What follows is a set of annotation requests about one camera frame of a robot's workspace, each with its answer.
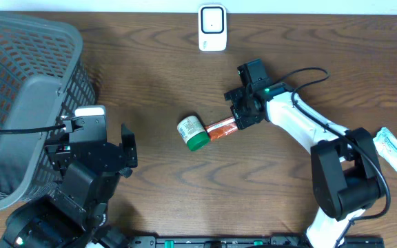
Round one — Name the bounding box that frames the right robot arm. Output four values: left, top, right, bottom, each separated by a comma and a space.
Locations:
224, 83, 390, 247

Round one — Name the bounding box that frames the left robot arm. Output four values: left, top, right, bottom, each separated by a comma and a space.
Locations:
0, 115, 137, 247

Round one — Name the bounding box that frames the teal tissue packet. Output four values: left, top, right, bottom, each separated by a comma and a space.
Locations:
373, 127, 397, 173

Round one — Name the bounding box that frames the red chocolate bar wrapper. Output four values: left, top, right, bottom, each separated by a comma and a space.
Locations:
205, 117, 238, 141

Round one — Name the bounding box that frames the white bottle green cap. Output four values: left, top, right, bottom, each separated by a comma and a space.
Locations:
177, 116, 210, 152

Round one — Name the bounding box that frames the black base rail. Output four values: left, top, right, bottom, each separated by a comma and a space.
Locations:
125, 227, 385, 248

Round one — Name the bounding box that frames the white barcode scanner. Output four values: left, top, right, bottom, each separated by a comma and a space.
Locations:
198, 4, 227, 52

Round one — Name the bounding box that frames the grey plastic shopping basket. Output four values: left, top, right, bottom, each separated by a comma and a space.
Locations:
0, 12, 96, 210

